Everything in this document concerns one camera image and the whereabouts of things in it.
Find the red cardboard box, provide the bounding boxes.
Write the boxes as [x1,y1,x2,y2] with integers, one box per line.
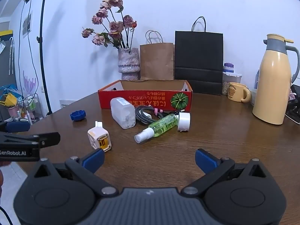
[98,80,193,112]

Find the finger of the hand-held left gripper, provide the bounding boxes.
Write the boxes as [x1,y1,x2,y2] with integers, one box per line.
[0,132,61,149]
[0,121,31,133]

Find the thin black lamp cable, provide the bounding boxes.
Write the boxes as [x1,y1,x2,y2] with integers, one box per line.
[19,1,40,93]

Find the dried pink roses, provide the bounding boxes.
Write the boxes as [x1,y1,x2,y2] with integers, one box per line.
[82,0,138,50]

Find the blue screw lid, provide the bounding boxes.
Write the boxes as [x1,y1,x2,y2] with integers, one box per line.
[70,110,85,122]

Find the translucent plastic container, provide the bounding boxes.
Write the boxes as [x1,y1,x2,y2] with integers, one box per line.
[110,97,136,129]

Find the clear white-lidded food container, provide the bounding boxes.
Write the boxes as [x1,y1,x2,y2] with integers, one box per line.
[221,72,242,95]

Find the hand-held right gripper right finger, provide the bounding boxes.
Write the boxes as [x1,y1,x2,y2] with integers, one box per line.
[181,148,273,196]

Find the green spray bottle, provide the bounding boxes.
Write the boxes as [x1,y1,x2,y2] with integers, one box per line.
[134,113,179,143]

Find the black paper bag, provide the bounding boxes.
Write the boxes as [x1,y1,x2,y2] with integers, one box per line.
[174,16,224,96]

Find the black desk device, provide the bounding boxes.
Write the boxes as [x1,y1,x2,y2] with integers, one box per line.
[284,84,300,123]

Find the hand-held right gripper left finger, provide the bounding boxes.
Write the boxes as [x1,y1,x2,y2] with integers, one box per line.
[28,148,118,197]

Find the cream thermos jug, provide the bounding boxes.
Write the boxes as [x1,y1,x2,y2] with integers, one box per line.
[252,34,300,125]

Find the grey braided cable bundle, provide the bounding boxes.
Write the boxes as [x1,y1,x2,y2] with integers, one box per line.
[135,105,165,125]

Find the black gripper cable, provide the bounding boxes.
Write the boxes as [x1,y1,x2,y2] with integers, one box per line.
[0,206,14,225]

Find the brown paper bag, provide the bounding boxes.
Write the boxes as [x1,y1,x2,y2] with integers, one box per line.
[140,30,175,80]

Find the wire storage rack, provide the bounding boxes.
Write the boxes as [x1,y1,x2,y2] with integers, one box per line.
[0,84,44,125]

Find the white charger adapter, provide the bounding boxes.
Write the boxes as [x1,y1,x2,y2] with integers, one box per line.
[87,121,113,152]

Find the purple flower decoration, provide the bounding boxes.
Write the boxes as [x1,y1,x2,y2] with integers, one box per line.
[22,70,38,95]

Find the yellow bear mug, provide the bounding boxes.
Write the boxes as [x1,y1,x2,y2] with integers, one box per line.
[227,82,252,103]

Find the mottled purple ceramic vase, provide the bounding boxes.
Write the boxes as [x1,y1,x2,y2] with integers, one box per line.
[118,48,140,80]

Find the black light stand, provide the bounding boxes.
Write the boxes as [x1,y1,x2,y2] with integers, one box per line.
[36,0,53,117]

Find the wall picture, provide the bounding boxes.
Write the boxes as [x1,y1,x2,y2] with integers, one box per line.
[22,10,33,38]

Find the black cable bundle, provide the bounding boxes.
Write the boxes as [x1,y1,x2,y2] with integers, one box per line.
[162,110,180,118]

